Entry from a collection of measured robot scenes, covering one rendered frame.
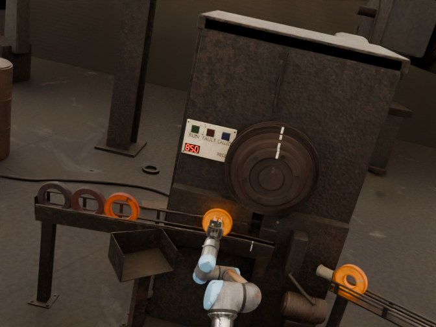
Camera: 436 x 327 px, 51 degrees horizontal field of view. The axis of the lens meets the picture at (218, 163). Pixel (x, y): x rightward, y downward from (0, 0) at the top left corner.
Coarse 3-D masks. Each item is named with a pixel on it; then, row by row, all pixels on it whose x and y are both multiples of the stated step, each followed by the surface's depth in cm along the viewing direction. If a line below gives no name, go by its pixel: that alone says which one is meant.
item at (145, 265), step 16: (112, 240) 215; (128, 240) 223; (144, 240) 228; (160, 240) 231; (112, 256) 215; (128, 256) 224; (144, 256) 225; (160, 256) 227; (128, 272) 212; (144, 272) 214; (160, 272) 215; (144, 288) 224; (144, 304) 228; (128, 320) 234
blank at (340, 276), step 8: (336, 272) 226; (344, 272) 223; (352, 272) 220; (360, 272) 218; (336, 280) 227; (344, 280) 225; (360, 280) 218; (344, 288) 225; (352, 288) 222; (360, 288) 219
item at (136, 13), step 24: (144, 0) 448; (144, 24) 455; (120, 48) 466; (144, 48) 493; (120, 72) 475; (144, 72) 502; (120, 96) 484; (120, 120) 493; (120, 144) 502; (144, 144) 533
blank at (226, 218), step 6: (210, 210) 239; (216, 210) 237; (222, 210) 238; (204, 216) 239; (210, 216) 238; (216, 216) 238; (222, 216) 237; (228, 216) 237; (204, 222) 240; (228, 222) 238; (204, 228) 241; (228, 228) 239
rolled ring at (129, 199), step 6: (108, 198) 240; (114, 198) 240; (120, 198) 239; (126, 198) 239; (132, 198) 240; (108, 204) 241; (132, 204) 240; (108, 210) 242; (132, 210) 241; (138, 210) 242; (114, 216) 245; (132, 216) 242
